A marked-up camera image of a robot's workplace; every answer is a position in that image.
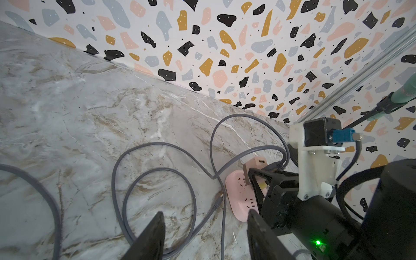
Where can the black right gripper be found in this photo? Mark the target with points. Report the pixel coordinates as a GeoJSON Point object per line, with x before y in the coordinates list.
{"type": "Point", "coordinates": [316, 223]}

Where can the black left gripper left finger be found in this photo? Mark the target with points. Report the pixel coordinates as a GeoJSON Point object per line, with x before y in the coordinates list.
{"type": "Point", "coordinates": [150, 244]}

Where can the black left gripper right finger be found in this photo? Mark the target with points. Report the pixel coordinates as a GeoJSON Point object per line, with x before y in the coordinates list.
{"type": "Point", "coordinates": [263, 244]}

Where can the pink USB charger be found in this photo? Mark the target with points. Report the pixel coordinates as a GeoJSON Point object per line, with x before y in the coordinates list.
{"type": "Point", "coordinates": [256, 162]}

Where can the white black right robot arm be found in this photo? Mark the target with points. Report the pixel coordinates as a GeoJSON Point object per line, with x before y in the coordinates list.
{"type": "Point", "coordinates": [388, 231]}

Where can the pink power strip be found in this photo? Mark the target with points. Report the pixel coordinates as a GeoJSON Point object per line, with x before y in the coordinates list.
{"type": "Point", "coordinates": [241, 195]}

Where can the black microphone stand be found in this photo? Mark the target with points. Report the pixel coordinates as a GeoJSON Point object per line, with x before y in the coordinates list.
{"type": "Point", "coordinates": [387, 105]}

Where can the green microphone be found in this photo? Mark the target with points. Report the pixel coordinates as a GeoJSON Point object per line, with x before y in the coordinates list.
{"type": "Point", "coordinates": [409, 88]}

